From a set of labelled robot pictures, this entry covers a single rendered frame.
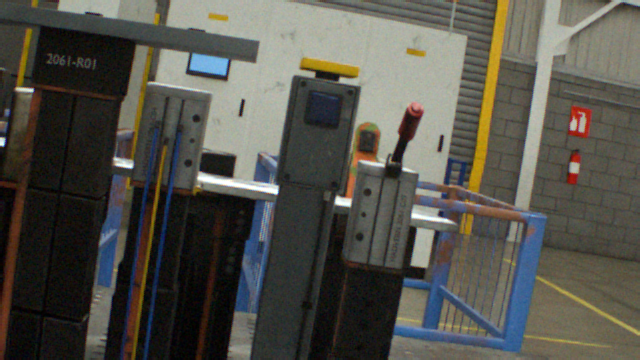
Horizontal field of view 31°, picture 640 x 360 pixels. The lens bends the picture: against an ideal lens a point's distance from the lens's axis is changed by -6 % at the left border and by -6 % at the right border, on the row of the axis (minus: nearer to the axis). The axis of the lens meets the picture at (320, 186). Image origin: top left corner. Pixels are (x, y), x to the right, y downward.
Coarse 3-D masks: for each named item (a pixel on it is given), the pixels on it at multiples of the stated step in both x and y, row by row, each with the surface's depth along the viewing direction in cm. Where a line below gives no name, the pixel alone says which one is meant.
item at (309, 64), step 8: (304, 64) 122; (312, 64) 122; (320, 64) 122; (328, 64) 122; (336, 64) 122; (344, 64) 123; (320, 72) 124; (328, 72) 123; (336, 72) 123; (344, 72) 123; (352, 72) 123; (328, 80) 124; (336, 80) 125
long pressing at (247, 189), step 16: (0, 144) 148; (128, 160) 163; (128, 176) 149; (208, 176) 160; (224, 192) 150; (240, 192) 150; (256, 192) 150; (272, 192) 150; (336, 208) 151; (416, 224) 151; (432, 224) 151; (448, 224) 152
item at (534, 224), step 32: (448, 192) 458; (256, 224) 418; (480, 224) 414; (544, 224) 343; (256, 256) 452; (448, 256) 457; (512, 256) 367; (256, 288) 367; (416, 288) 459; (512, 288) 347; (480, 320) 385; (512, 320) 344
